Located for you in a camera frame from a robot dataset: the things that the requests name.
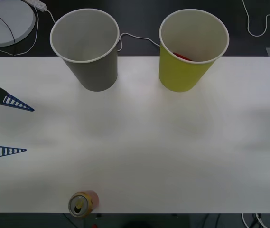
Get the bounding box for long wavy white cable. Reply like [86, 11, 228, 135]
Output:
[242, 0, 270, 38]

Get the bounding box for white power strip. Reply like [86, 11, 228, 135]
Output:
[22, 0, 48, 11]

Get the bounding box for white power strip cable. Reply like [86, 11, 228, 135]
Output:
[44, 8, 161, 52]

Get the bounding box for white cable under table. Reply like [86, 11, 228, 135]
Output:
[254, 213, 269, 228]
[241, 213, 253, 228]

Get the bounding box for orange and gold drink can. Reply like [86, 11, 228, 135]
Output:
[68, 190, 100, 218]

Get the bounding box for white cable looping round disc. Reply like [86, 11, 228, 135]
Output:
[0, 4, 40, 57]

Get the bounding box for thin black cable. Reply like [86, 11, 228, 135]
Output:
[0, 4, 17, 57]

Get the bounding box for grey plastic waste bin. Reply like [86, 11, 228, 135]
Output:
[49, 8, 121, 92]

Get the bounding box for red can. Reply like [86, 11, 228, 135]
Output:
[172, 52, 194, 62]

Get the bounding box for yellow-green plastic waste bin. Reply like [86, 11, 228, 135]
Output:
[158, 9, 230, 93]

